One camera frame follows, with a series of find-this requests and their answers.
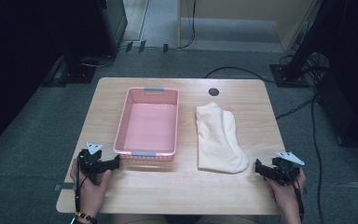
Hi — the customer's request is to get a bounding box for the black stand pole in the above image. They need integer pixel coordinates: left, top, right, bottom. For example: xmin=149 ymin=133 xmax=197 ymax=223
xmin=283 ymin=0 xmax=343 ymax=80

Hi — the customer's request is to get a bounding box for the black equipment case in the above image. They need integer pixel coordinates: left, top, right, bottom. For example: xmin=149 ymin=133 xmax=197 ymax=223
xmin=316 ymin=69 xmax=358 ymax=152

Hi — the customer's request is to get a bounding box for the dark cabinet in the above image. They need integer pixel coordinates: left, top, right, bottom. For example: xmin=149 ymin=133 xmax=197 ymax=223
xmin=95 ymin=0 xmax=129 ymax=59

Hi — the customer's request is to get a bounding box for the brown bead bracelet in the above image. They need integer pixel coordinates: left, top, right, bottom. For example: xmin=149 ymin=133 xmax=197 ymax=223
xmin=74 ymin=211 xmax=99 ymax=224

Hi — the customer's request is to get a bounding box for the black metal stand base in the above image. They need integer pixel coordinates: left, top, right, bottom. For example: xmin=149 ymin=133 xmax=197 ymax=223
xmin=268 ymin=63 xmax=311 ymax=89
xmin=58 ymin=62 xmax=98 ymax=85

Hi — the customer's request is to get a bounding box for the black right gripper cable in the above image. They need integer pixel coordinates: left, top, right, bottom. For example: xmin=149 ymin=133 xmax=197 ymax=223
xmin=282 ymin=169 xmax=306 ymax=222

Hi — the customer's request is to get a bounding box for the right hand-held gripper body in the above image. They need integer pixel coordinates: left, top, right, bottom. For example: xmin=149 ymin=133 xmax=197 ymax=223
xmin=271 ymin=150 xmax=306 ymax=188

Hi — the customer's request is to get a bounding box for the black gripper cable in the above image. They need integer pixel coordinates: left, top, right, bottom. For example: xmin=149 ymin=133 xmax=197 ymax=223
xmin=282 ymin=169 xmax=306 ymax=222
xmin=75 ymin=154 xmax=90 ymax=213

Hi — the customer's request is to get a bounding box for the person's right hand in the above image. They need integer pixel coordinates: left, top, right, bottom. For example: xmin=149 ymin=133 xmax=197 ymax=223
xmin=265 ymin=167 xmax=307 ymax=213

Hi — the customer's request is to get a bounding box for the pink plastic basket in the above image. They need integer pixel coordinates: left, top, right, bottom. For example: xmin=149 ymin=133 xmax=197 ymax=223
xmin=112 ymin=86 xmax=180 ymax=162

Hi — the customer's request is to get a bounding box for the light wooden furniture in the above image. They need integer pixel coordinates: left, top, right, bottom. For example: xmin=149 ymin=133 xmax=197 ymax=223
xmin=177 ymin=0 xmax=322 ymax=52

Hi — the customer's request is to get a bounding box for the person's left hand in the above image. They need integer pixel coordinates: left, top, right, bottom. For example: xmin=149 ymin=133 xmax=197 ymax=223
xmin=69 ymin=158 xmax=113 ymax=217

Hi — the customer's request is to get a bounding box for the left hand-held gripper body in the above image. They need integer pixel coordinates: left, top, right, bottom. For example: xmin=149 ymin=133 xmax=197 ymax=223
xmin=77 ymin=142 xmax=113 ymax=185

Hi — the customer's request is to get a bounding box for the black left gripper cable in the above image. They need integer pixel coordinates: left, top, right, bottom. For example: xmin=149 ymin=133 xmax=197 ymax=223
xmin=75 ymin=154 xmax=90 ymax=213

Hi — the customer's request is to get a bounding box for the cream garment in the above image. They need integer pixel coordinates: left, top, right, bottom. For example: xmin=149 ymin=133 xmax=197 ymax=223
xmin=195 ymin=102 xmax=250 ymax=175

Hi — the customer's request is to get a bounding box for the person's left leg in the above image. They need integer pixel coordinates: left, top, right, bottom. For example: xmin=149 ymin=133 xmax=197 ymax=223
xmin=111 ymin=214 xmax=170 ymax=224

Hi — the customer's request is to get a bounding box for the long black floor cable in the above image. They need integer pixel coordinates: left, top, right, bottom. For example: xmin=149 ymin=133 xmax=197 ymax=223
xmin=275 ymin=92 xmax=325 ymax=224

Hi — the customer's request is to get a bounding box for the black hanging cable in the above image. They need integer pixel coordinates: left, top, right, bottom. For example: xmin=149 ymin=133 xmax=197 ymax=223
xmin=176 ymin=0 xmax=198 ymax=49

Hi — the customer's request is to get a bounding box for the white floor cable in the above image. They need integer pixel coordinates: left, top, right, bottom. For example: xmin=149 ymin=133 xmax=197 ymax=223
xmin=81 ymin=55 xmax=116 ymax=68

